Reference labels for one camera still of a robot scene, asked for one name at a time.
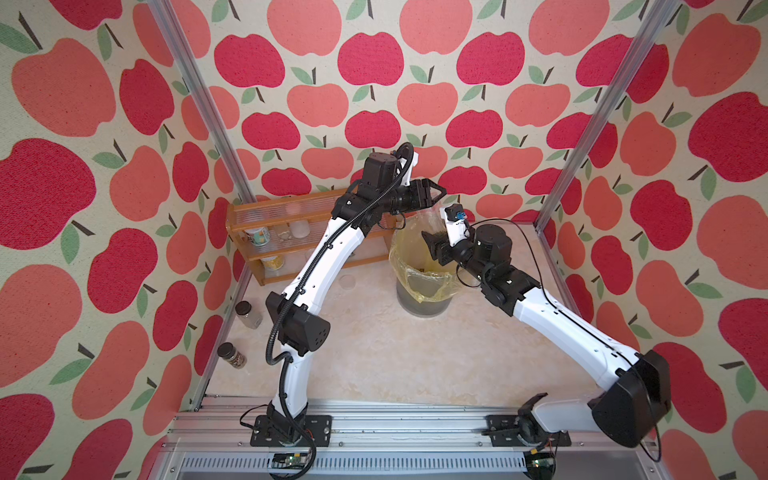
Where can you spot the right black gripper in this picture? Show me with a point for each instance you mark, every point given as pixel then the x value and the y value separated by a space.
pixel 441 248

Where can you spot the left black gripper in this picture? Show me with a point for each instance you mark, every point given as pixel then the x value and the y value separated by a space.
pixel 423 201

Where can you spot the short clear jar with beans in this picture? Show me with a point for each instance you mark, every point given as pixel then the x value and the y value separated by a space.
pixel 430 220

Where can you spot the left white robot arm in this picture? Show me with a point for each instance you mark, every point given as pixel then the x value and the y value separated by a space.
pixel 386 187

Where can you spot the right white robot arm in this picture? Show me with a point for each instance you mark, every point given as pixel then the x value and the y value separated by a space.
pixel 635 391

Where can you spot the grey bin with yellow bag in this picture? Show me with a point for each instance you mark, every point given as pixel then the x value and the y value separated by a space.
pixel 424 288

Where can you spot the white bottle on shelf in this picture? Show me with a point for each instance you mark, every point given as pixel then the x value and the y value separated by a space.
pixel 299 228

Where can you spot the orange wooden shelf rack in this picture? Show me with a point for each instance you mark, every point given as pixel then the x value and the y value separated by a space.
pixel 272 214

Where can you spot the yellow can on shelf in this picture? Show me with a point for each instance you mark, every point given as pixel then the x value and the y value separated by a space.
pixel 273 266

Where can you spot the white printed cup on shelf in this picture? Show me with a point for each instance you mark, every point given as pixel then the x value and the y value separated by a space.
pixel 258 236

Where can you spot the small circuit board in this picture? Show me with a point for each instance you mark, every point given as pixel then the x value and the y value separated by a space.
pixel 289 460

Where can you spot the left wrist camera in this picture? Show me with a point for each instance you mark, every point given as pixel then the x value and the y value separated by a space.
pixel 407 160

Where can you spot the dark lid jar by wall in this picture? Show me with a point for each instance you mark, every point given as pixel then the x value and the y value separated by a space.
pixel 248 314

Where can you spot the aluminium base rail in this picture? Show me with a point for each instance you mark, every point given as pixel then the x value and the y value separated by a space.
pixel 380 441

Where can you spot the left aluminium frame post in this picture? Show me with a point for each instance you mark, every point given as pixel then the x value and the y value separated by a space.
pixel 173 34

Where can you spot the aluminium frame post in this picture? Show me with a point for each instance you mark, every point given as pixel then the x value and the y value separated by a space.
pixel 658 16
pixel 173 34

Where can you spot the right aluminium frame post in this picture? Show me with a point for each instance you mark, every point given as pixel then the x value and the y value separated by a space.
pixel 658 16

